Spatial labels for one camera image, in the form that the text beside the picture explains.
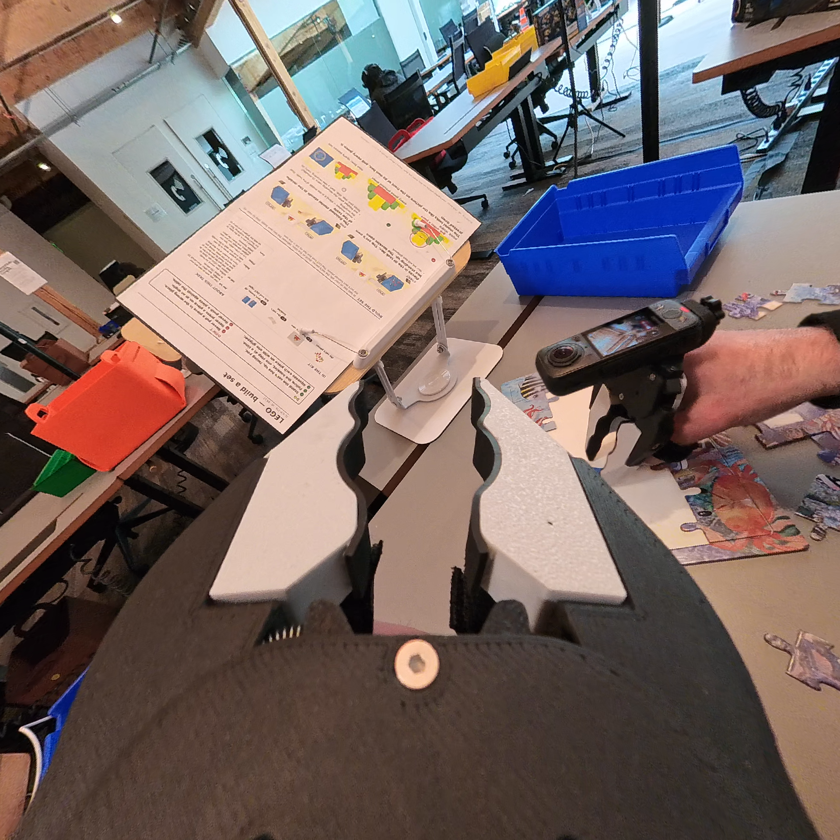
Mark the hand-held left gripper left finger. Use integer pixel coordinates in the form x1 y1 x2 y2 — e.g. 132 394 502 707
209 379 385 634

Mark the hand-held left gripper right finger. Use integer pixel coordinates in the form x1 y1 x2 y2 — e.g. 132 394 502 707
449 377 627 634

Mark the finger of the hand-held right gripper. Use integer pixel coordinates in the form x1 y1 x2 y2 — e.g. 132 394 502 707
586 394 624 460
600 423 651 473

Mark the sea print jigsaw puzzle board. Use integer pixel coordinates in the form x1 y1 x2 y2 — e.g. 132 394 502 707
502 374 809 565

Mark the person's right forearm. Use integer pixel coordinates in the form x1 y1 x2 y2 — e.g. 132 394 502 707
797 308 840 411

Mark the person's right hand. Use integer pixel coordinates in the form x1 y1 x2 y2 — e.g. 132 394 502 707
672 327 798 447

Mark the small blue purple puzzle piece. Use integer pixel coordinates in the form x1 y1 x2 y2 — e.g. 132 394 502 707
722 292 783 321

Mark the blue plastic bin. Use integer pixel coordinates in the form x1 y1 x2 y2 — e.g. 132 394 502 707
39 666 91 782
497 144 744 298

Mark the grey blue white puzzle piece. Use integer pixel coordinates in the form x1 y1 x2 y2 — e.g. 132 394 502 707
755 403 840 454

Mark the orange plastic bin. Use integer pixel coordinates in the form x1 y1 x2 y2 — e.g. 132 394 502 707
26 341 186 472

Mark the white paper holder bar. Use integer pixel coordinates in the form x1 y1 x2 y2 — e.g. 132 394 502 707
353 258 457 370

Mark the green plastic bin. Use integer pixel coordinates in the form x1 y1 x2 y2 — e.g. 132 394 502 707
33 449 96 497

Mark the pale wooden stand board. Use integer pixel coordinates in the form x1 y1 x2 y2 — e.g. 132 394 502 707
121 243 472 395

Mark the white printed instruction sheet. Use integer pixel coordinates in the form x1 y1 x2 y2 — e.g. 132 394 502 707
117 117 482 434

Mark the grey desk with brown edge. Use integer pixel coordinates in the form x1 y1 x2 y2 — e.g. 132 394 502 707
0 377 221 601

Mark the black tripod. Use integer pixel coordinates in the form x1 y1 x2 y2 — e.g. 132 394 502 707
551 0 627 165

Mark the black vertical pole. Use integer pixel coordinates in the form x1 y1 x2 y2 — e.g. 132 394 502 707
638 0 660 164

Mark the black slanted pole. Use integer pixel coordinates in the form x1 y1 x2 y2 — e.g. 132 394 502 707
0 322 80 382

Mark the long brown desk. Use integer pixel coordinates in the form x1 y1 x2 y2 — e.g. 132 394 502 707
394 20 624 191

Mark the yellow plastic bin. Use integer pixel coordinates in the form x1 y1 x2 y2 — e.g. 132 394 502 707
467 29 539 99

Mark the wooden desk with black legs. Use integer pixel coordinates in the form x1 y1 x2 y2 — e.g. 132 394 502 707
692 10 840 194

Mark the white paper notice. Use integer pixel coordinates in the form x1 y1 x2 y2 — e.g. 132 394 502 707
0 251 48 294

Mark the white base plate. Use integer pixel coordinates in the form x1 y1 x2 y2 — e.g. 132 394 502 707
374 338 504 444

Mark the grey metal bracket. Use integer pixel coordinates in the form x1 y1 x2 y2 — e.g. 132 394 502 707
394 369 458 409

